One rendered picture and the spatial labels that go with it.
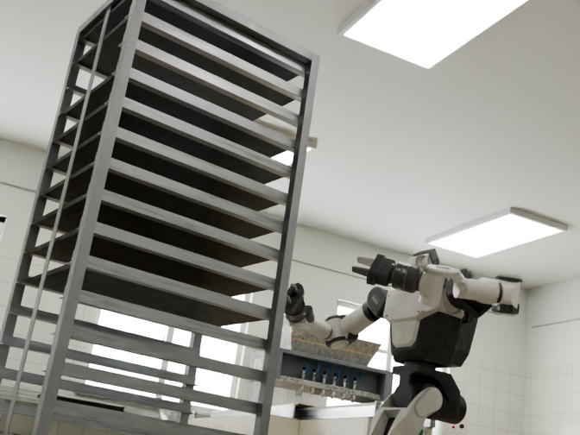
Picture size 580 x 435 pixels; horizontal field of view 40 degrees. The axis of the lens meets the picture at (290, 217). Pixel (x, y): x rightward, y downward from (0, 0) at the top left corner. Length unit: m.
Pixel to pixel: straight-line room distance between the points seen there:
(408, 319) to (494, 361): 6.04
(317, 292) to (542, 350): 2.65
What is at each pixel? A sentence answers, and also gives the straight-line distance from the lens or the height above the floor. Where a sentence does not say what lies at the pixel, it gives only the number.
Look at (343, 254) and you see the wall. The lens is 8.06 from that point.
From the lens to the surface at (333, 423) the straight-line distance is 3.85.
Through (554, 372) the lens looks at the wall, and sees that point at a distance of 8.88.
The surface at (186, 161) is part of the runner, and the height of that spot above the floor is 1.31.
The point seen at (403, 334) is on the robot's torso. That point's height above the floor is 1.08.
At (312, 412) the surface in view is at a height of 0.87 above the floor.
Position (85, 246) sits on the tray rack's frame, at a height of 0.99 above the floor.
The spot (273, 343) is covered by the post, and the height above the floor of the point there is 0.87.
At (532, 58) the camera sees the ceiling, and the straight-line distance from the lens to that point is 4.84.
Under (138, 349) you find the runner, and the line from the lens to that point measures 2.10.
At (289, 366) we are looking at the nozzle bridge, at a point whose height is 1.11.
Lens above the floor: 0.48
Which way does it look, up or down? 19 degrees up
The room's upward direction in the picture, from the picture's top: 8 degrees clockwise
